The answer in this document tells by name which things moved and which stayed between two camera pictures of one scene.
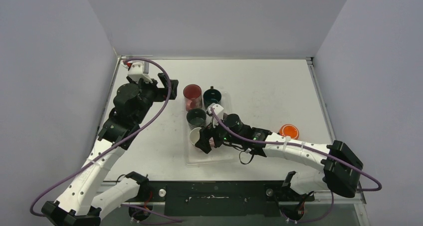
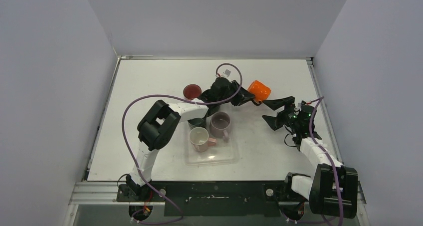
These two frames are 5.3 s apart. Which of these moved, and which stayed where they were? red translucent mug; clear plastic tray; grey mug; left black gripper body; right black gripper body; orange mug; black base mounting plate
Moved: left black gripper body; right black gripper body; orange mug
Stayed: black base mounting plate; grey mug; red translucent mug; clear plastic tray
